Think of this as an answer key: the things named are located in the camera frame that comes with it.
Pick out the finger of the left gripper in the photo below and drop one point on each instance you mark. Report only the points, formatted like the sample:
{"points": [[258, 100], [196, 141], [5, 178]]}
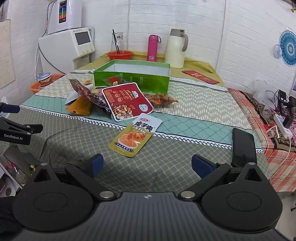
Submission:
{"points": [[9, 108]]}

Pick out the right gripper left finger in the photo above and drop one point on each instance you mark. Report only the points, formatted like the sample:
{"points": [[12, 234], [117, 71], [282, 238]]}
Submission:
{"points": [[84, 173]]}

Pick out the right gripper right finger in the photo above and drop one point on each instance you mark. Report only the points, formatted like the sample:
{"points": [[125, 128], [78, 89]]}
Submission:
{"points": [[211, 175]]}

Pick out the yellow white konjac snack packet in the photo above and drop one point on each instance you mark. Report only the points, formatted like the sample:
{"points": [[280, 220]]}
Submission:
{"points": [[129, 142]]}

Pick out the orange snack packet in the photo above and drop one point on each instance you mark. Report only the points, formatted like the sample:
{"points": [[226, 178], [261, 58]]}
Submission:
{"points": [[81, 106]]}

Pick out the pale blue snack packet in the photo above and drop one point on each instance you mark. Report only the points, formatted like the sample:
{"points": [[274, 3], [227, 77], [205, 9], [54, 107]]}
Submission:
{"points": [[74, 93]]}

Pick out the dark brown snack packet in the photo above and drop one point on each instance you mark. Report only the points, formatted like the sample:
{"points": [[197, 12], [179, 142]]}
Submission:
{"points": [[95, 99]]}

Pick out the red mixed nuts bag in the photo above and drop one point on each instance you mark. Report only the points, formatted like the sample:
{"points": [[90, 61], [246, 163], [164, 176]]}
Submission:
{"points": [[126, 101]]}

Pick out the clear orange snack bag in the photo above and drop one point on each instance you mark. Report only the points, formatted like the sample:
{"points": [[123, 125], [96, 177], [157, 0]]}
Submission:
{"points": [[159, 100]]}

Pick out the clear bag with brown snack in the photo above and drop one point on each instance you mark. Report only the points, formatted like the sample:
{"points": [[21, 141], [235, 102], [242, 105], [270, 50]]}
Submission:
{"points": [[115, 80]]}

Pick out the orange plastic basin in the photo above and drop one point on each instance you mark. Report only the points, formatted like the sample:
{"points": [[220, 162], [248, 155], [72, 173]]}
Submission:
{"points": [[35, 87]]}

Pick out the black smartphone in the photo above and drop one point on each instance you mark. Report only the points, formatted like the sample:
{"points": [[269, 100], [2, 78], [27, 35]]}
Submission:
{"points": [[243, 148]]}

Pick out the instant noodle cup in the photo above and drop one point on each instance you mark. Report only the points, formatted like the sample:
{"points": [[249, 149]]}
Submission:
{"points": [[44, 79]]}

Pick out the white water dispenser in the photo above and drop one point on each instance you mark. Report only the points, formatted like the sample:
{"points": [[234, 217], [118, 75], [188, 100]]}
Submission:
{"points": [[66, 51]]}

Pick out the white power strip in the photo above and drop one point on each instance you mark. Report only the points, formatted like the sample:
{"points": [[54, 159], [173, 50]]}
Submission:
{"points": [[286, 132]]}

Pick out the red envelope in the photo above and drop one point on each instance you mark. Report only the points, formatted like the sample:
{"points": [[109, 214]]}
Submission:
{"points": [[200, 76]]}

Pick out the yellow tablecloth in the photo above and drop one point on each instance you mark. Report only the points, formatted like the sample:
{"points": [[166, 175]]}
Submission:
{"points": [[201, 67]]}

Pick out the green cardboard box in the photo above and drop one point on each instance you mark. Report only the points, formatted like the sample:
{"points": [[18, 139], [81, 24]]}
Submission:
{"points": [[151, 77]]}

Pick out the red plastic basket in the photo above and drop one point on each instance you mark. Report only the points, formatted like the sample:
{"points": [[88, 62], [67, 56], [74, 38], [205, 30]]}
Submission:
{"points": [[122, 55]]}

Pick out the black chopsticks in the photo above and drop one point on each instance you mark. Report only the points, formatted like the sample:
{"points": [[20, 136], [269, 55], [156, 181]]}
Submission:
{"points": [[115, 42]]}

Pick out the cream thermal jug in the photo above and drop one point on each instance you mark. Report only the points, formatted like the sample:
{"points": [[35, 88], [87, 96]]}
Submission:
{"points": [[176, 47]]}

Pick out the glass carafe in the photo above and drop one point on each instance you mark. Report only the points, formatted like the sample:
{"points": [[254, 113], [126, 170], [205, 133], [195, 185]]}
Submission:
{"points": [[120, 40]]}

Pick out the pink thermos bottle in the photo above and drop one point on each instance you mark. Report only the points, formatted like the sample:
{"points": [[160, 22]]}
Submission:
{"points": [[152, 47]]}

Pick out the white wall water purifier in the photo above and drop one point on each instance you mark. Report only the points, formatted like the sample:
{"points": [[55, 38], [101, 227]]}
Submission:
{"points": [[65, 15]]}

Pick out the blue round wall decoration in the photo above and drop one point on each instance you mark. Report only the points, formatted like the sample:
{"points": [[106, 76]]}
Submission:
{"points": [[287, 45]]}

